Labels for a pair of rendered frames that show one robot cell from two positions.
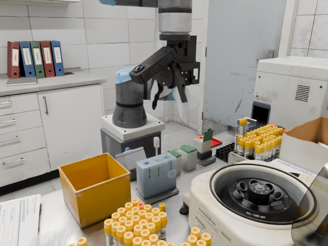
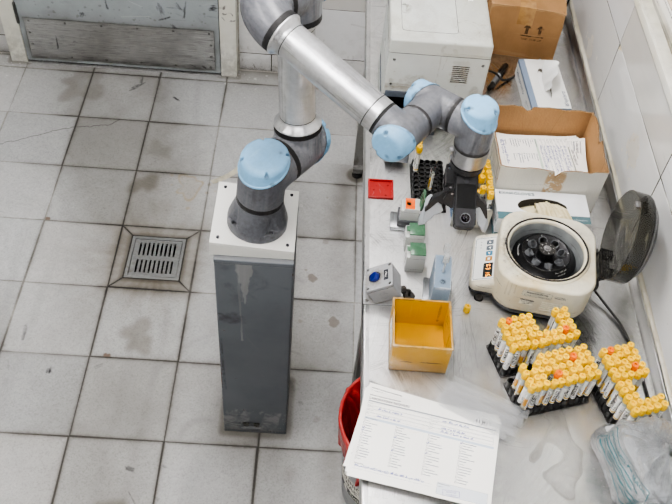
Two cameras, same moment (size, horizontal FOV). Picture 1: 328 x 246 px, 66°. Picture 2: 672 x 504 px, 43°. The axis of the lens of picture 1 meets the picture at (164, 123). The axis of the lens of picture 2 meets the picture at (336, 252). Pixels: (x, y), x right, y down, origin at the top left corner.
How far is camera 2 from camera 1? 1.73 m
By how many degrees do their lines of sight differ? 53
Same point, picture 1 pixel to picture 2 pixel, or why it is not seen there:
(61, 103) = not seen: outside the picture
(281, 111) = not seen: hidden behind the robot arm
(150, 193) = not seen: hidden behind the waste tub
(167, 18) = (479, 161)
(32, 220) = (412, 400)
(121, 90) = (272, 194)
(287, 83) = (438, 65)
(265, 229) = (579, 279)
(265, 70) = (403, 50)
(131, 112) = (281, 214)
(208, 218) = (539, 295)
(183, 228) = (496, 311)
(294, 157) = (513, 183)
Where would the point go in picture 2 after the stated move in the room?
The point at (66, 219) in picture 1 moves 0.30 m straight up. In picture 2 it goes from (421, 378) to (443, 298)
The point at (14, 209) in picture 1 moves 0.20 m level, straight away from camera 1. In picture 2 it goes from (383, 408) to (291, 401)
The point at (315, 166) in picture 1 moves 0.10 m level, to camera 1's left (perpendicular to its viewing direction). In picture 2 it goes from (533, 184) to (514, 205)
